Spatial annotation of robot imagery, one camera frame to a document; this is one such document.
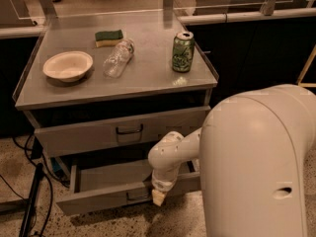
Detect black floor cables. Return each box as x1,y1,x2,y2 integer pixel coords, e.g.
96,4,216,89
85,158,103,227
0,133,71,237

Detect yellow cart frame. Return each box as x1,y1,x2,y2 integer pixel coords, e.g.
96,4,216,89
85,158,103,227
296,44,316,88

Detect grey drawer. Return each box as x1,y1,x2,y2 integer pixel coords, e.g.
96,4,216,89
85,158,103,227
36,106,210,157
56,158,201,216

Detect white paper bowl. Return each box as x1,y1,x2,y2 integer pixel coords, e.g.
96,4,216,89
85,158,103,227
42,51,93,82

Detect clear plastic bottle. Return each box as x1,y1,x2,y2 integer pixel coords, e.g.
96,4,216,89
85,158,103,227
103,39,134,78

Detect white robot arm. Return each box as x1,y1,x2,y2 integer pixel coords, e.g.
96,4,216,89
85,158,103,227
148,84,316,237

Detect white counter rail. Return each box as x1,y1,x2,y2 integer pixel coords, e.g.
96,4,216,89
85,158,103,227
178,8,316,26

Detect green soda can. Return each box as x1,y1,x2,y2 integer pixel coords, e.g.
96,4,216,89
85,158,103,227
172,31,195,73

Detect grey top drawer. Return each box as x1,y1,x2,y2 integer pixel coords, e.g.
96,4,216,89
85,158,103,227
36,106,210,157

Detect grey metal drawer cabinet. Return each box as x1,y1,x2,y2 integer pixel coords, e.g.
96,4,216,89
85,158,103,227
16,10,216,157

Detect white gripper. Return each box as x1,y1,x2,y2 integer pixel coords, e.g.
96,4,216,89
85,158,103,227
151,170,178,206

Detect black stand leg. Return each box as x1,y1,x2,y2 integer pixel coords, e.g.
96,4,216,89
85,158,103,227
19,163,43,237

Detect green yellow sponge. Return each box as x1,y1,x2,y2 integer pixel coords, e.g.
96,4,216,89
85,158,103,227
95,30,123,47

